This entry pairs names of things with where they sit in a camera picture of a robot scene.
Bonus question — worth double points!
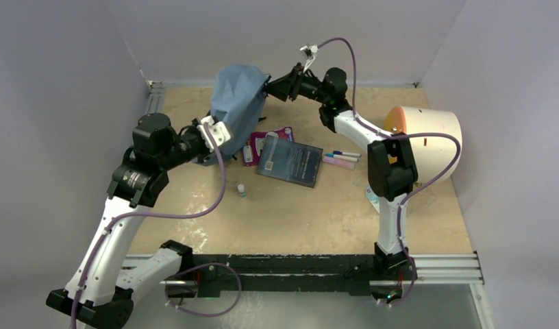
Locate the purple activity booklet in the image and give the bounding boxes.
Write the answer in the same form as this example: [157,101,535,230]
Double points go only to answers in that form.
[243,126,295,167]

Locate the cream cylinder with orange face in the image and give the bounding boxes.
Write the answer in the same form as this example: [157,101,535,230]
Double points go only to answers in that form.
[384,106,462,184]

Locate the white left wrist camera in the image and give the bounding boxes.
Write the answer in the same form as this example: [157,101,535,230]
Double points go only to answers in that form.
[195,115,233,152]

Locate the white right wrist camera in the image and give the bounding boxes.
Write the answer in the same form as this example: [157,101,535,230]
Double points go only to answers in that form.
[299,45,319,73]

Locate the blue capped white marker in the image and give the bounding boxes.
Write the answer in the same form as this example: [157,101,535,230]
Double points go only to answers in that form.
[332,150,362,158]

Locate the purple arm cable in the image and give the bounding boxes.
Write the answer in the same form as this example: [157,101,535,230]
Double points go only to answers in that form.
[69,122,227,329]
[316,37,462,308]

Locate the blue student backpack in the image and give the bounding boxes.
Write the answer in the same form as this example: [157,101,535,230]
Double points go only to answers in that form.
[194,64,268,166]

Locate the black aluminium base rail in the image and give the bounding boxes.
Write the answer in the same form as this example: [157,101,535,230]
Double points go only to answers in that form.
[121,252,484,301]

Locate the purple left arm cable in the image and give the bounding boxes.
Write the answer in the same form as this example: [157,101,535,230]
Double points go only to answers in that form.
[69,122,227,329]

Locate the dark blue book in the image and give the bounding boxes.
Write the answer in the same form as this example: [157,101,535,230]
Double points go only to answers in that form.
[256,136,323,188]

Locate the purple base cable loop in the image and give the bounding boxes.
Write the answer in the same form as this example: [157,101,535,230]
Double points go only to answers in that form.
[163,262,243,318]

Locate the small glue bottle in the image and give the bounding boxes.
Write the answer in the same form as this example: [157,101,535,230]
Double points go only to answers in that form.
[237,184,247,198]

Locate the blister pack with scissors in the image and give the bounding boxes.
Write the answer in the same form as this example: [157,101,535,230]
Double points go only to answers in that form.
[365,186,380,213]

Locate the light blue white marker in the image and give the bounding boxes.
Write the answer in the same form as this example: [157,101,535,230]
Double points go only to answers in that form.
[325,154,359,162]

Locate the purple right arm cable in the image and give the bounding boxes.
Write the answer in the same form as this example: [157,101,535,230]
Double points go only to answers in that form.
[316,37,462,308]

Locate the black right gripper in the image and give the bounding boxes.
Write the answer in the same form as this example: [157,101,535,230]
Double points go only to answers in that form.
[262,63,329,105]

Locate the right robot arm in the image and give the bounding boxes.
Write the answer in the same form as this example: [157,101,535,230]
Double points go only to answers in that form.
[263,64,418,279]

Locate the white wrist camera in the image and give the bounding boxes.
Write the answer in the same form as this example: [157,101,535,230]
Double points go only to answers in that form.
[299,45,319,73]
[195,115,233,152]

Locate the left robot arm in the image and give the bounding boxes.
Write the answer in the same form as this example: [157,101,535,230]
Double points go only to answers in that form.
[47,113,233,328]

